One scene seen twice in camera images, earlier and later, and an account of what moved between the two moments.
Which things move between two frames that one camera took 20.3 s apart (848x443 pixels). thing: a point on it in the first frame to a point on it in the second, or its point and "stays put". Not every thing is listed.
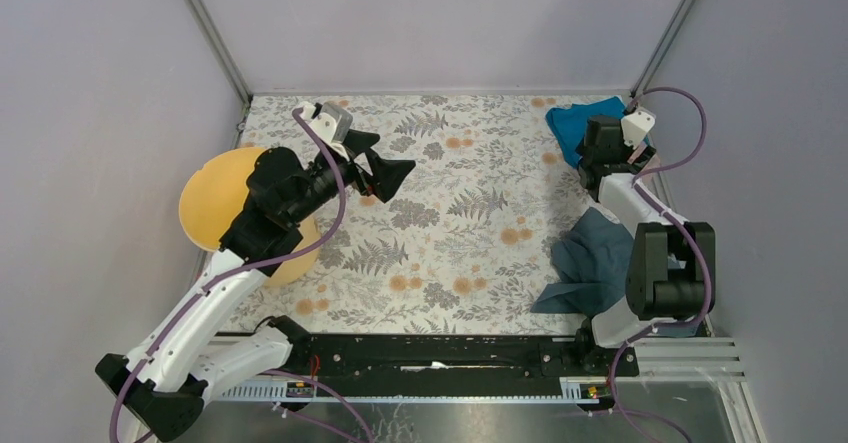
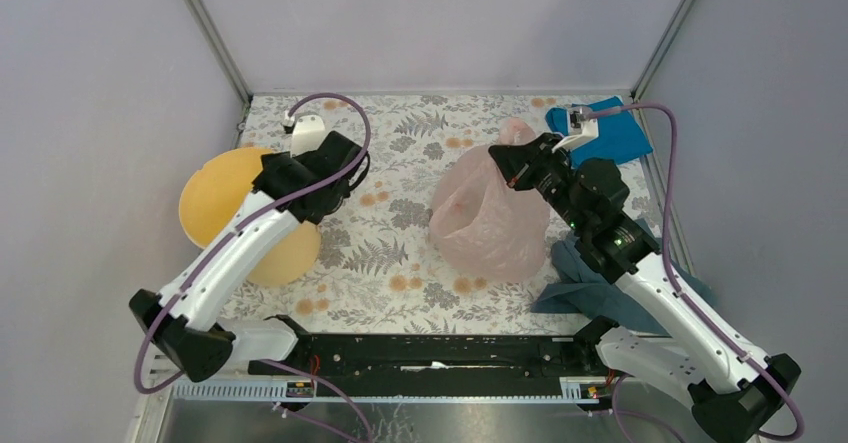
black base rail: (451, 356) stays put
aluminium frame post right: (670, 30) stays put
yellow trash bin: (212, 196) stays put
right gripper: (627, 151) to (514, 160)
